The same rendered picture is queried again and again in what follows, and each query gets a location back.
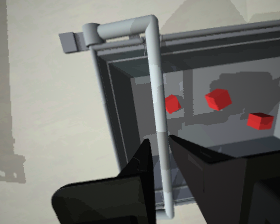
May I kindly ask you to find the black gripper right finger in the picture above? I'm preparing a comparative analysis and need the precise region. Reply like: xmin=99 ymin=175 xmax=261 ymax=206
xmin=168 ymin=135 xmax=280 ymax=224

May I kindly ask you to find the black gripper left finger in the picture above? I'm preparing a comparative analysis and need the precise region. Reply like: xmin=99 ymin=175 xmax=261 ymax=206
xmin=51 ymin=139 xmax=157 ymax=224

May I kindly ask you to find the small red block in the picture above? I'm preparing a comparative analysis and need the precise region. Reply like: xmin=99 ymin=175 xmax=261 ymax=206
xmin=205 ymin=88 xmax=232 ymax=111
xmin=165 ymin=95 xmax=182 ymax=114
xmin=247 ymin=113 xmax=274 ymax=130

